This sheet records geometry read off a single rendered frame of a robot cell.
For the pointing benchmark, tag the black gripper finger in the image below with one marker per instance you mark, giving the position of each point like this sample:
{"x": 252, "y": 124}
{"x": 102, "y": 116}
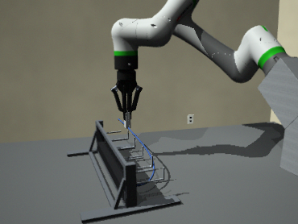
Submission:
{"x": 123, "y": 107}
{"x": 132, "y": 106}

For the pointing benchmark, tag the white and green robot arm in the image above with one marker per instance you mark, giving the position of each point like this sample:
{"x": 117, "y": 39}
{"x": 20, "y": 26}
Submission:
{"x": 258, "y": 49}

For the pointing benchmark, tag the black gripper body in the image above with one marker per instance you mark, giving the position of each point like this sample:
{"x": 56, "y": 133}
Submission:
{"x": 126, "y": 78}

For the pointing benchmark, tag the black patch panel rack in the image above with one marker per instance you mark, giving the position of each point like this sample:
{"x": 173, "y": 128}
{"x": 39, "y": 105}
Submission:
{"x": 127, "y": 191}

